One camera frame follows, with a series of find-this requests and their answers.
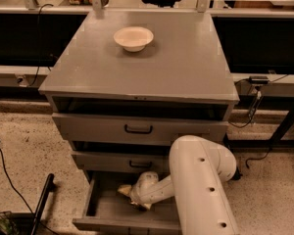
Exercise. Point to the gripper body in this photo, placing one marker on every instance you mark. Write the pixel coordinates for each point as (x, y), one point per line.
(139, 190)

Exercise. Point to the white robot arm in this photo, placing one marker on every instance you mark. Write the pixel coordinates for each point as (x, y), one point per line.
(198, 169)

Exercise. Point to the grey bottom drawer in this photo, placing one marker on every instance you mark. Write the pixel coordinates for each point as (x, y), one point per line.
(109, 212)

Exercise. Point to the grey drawer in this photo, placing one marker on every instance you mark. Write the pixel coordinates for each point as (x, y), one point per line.
(109, 212)
(115, 162)
(135, 130)

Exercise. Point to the grey middle drawer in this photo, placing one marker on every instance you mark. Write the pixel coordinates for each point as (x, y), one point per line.
(115, 162)

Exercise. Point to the grey top drawer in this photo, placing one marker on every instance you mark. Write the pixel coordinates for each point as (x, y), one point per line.
(135, 130)

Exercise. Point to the grey drawer cabinet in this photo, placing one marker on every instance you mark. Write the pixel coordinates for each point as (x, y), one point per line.
(181, 74)

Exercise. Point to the black stand leg left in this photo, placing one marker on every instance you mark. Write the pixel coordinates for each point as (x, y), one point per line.
(49, 187)

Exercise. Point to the white bowl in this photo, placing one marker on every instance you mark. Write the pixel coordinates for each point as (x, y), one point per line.
(133, 38)

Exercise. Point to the black power adapter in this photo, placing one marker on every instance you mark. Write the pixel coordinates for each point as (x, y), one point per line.
(258, 80)

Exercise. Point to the wire basket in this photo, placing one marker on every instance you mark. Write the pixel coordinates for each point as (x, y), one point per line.
(7, 225)

